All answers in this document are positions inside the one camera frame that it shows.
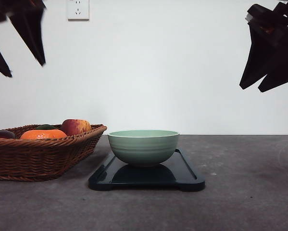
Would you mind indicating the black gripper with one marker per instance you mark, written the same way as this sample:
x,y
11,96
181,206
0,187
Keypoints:
x,y
26,15
269,47

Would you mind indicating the light green bowl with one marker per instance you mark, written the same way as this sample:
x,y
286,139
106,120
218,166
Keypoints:
x,y
143,147

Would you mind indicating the brown wicker basket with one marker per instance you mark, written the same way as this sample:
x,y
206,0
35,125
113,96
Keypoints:
x,y
40,159

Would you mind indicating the dark green fruit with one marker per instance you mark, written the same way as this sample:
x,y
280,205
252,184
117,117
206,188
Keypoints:
x,y
45,126

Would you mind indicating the dark purple fruit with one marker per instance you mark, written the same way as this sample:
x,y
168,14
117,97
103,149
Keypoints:
x,y
6,134

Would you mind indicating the orange tangerine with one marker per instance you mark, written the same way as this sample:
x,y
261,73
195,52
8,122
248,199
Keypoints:
x,y
42,134

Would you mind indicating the red apple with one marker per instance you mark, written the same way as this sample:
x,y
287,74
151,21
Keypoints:
x,y
75,126

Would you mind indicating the dark rectangular tray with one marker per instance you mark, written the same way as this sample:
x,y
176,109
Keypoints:
x,y
176,172

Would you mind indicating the white wall socket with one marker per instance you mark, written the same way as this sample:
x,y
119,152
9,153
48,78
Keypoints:
x,y
78,11

